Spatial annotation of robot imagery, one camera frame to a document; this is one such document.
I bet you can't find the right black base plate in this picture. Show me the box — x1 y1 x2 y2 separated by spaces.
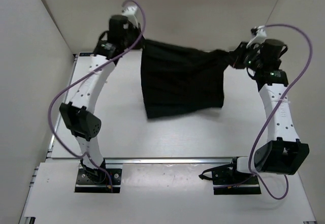
199 162 262 196

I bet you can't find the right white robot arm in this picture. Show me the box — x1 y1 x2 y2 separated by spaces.
227 39 310 184

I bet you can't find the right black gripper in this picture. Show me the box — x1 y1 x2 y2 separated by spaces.
223 42 265 72

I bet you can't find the left table label sticker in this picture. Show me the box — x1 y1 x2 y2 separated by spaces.
79 52 93 57

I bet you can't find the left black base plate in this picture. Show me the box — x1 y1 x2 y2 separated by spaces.
74 166 122 194

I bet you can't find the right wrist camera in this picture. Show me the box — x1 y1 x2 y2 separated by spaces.
246 25 267 48

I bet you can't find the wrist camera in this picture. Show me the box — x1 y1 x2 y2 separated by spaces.
246 25 267 48
122 6 138 25

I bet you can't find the black pleated skirt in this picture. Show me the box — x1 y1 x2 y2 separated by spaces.
141 39 237 119

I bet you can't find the aluminium rail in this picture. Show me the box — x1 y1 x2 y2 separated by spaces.
45 156 287 166

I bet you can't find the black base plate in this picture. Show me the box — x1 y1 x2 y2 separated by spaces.
74 166 122 194
199 162 262 196

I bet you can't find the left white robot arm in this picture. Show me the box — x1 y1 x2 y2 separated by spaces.
59 14 142 184

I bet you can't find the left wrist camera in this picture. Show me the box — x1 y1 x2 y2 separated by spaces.
122 6 138 25

